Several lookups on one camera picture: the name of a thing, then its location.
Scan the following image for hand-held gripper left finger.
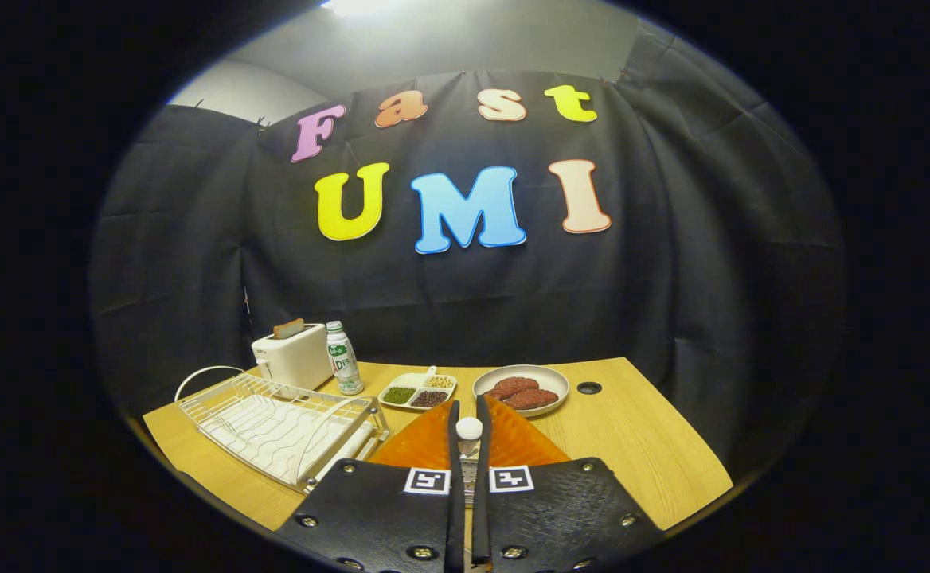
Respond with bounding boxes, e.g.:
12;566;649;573
274;400;467;573

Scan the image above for white toaster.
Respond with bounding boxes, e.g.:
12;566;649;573
251;323;334;392

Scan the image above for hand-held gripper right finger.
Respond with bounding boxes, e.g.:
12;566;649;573
472;395;665;573

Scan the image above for black backdrop cloth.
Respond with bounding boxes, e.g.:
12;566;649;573
87;20;846;470

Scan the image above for white green label bottle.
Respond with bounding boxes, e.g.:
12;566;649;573
326;321;365;396

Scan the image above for red meat patty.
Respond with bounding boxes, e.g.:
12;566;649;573
487;376;540;400
503;388;560;411

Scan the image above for white wire dish rack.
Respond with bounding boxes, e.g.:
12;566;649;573
174;365;391;494

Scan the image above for beige plate with patties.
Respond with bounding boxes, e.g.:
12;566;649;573
472;364;570;419

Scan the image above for white sectioned bean tray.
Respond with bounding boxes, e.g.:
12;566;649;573
378;366;458;413

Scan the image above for white handle spoon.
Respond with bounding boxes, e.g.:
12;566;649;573
455;417;483;458

